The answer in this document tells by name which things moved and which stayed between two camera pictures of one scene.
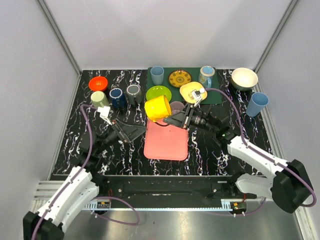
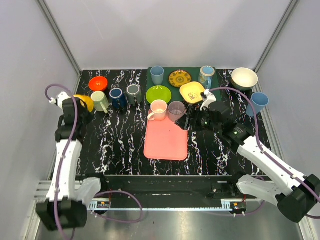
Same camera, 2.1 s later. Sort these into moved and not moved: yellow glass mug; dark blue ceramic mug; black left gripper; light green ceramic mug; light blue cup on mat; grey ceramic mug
Moved: yellow glass mug; black left gripper
Not moved: dark blue ceramic mug; grey ceramic mug; light blue cup on mat; light green ceramic mug
